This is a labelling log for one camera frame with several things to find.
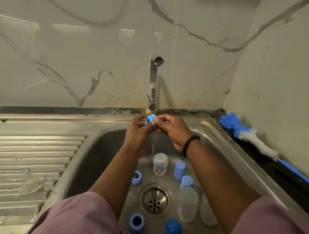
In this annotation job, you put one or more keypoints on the person's left hand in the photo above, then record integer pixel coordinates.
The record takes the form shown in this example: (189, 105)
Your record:
(136, 134)

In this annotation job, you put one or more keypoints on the person's right hand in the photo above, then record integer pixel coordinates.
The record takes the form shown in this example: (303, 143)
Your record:
(175, 130)

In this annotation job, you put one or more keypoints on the cartoon print baby bottle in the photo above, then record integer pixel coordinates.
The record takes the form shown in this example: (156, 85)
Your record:
(161, 165)

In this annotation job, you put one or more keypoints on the blue cylindrical bottle cap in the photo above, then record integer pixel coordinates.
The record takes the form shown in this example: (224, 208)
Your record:
(186, 182)
(179, 170)

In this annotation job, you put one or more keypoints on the blue and white bottle brush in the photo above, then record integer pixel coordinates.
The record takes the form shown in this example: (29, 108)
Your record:
(228, 120)

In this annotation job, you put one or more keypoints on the translucent bottle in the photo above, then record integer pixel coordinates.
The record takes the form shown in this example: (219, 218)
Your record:
(188, 205)
(207, 212)

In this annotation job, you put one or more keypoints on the translucent bottle front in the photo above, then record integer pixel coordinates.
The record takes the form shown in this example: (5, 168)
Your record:
(207, 212)

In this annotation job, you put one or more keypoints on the dark blue dome cap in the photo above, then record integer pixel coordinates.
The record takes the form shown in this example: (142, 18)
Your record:
(173, 226)

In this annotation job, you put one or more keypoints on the person's left forearm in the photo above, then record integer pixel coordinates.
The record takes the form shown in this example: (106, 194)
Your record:
(116, 181)

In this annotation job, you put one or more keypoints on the person's right forearm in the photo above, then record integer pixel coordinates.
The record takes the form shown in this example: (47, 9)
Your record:
(222, 188)

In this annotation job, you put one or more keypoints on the chrome sink faucet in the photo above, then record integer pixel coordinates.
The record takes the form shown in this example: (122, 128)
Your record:
(153, 84)

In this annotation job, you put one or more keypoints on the metal sink drain strainer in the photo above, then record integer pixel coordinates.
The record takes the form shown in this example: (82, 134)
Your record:
(155, 200)

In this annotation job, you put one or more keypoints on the stainless steel sink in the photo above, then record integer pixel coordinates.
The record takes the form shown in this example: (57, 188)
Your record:
(43, 149)

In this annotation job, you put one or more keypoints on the pink shirt sleeve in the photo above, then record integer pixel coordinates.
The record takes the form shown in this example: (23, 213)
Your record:
(77, 214)
(275, 217)

